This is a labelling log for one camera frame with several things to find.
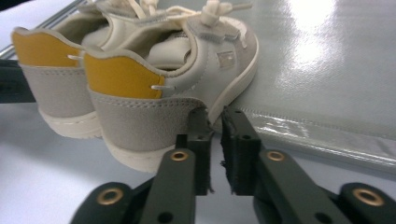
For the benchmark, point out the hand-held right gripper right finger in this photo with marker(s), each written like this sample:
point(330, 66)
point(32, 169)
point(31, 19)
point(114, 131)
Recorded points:
point(246, 161)

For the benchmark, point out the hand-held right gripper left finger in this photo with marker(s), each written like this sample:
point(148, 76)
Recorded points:
point(186, 174)

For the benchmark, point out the small white grey sneaker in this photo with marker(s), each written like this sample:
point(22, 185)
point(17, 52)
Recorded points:
point(140, 124)
point(56, 90)

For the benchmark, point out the silver two-tier shoe rack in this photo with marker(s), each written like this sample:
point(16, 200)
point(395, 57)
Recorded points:
point(311, 93)

